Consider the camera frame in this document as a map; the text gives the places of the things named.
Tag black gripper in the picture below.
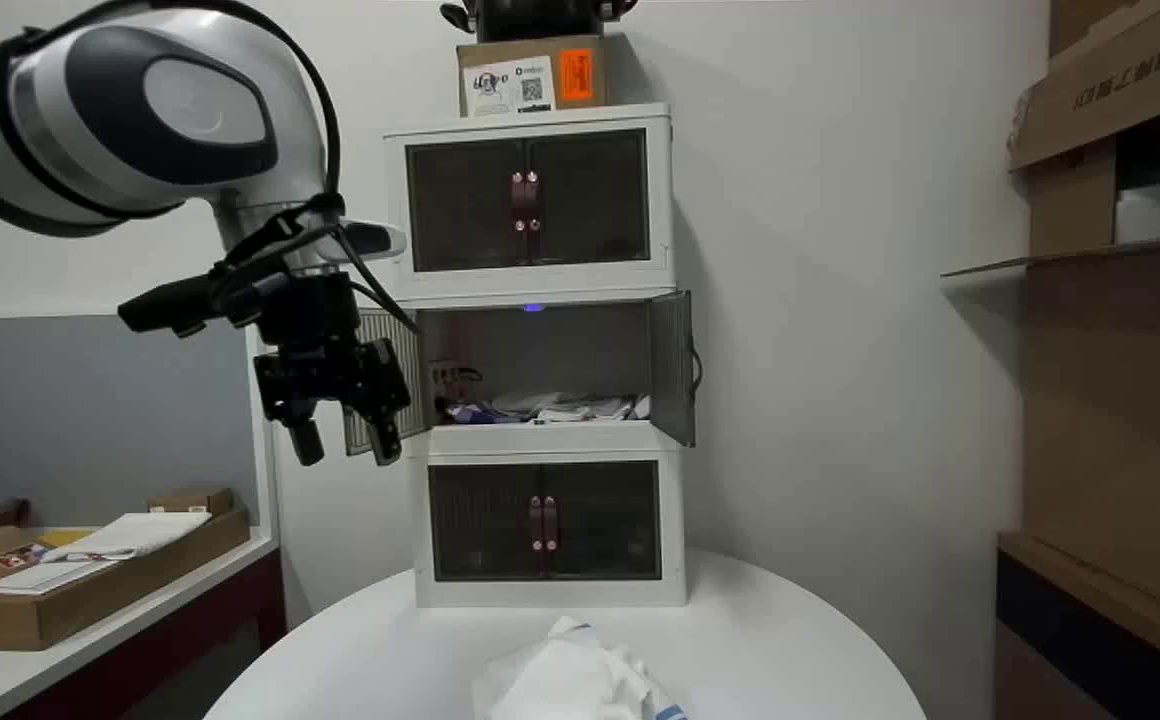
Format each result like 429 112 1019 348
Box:
250 267 416 469

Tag packets inside cabinet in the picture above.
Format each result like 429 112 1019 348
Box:
431 383 657 426

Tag white cabinet unit with contents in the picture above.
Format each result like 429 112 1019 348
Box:
413 292 671 432

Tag white cabinet unit red latches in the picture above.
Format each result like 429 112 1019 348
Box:
413 418 691 610

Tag white cabinet unit closed doors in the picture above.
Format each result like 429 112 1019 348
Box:
383 99 679 312

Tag dark low cabinet wood top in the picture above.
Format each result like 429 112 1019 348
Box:
991 526 1160 720

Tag grey partition panel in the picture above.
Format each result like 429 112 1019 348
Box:
0 312 262 540

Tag white papers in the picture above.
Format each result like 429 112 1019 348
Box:
0 506 215 600

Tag flat cardboard tray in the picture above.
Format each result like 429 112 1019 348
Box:
0 488 255 656

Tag white counter dark red front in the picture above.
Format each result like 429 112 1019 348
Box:
0 526 289 720

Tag white folded cloth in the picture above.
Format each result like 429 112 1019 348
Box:
467 610 701 720

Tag cardboard box with labels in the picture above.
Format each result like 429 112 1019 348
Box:
451 33 640 119

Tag black object on box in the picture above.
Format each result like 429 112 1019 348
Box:
436 0 640 45

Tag small cardboard box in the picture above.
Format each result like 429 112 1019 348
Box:
1024 136 1122 258

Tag large brown cardboard box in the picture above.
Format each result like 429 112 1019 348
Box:
1017 242 1160 633

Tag cardboard box with print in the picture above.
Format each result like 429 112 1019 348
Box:
1008 0 1160 170

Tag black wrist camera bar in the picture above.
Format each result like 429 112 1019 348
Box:
115 219 406 341

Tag white wall shelf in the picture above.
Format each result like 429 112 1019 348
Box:
940 228 1160 297

